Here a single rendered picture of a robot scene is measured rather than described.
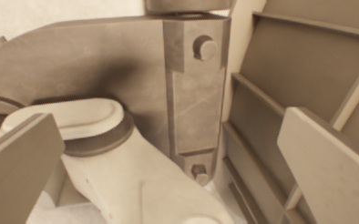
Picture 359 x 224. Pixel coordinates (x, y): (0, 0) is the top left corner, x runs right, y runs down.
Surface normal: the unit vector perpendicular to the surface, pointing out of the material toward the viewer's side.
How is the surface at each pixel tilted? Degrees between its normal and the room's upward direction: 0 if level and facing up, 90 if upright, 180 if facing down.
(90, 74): 0
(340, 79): 90
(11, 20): 0
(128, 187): 90
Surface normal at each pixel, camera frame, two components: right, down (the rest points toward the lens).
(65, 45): 0.21, 0.50
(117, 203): -0.02, -0.86
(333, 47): -0.93, -0.15
